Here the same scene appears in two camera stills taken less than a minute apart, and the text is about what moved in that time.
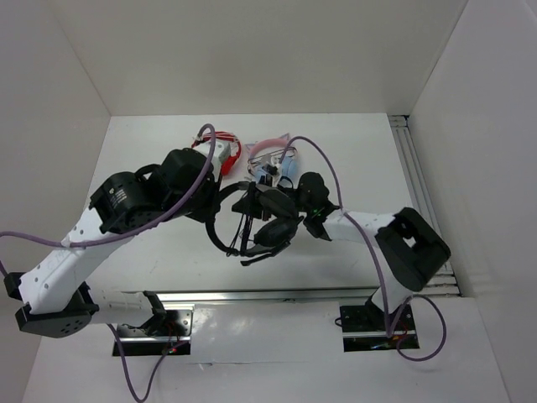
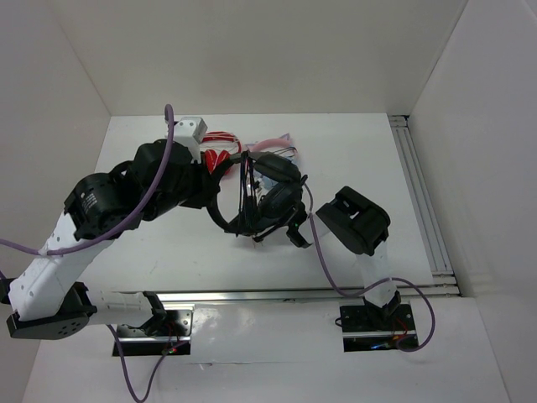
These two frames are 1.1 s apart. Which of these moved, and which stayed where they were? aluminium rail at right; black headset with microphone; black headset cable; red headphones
Moved: black headset with microphone; black headset cable
Stayed: red headphones; aluminium rail at right
